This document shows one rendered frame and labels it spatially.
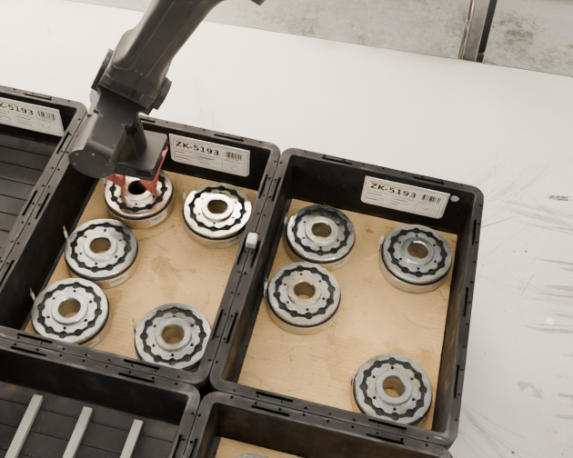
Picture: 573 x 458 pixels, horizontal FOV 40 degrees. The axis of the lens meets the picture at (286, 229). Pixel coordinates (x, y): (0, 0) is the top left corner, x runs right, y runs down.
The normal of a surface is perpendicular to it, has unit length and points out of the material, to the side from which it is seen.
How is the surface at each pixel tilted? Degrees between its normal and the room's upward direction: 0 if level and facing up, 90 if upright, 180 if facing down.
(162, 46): 110
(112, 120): 27
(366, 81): 0
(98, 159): 94
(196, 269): 0
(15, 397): 0
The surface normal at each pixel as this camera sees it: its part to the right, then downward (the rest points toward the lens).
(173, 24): -0.33, 0.91
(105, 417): 0.05, -0.59
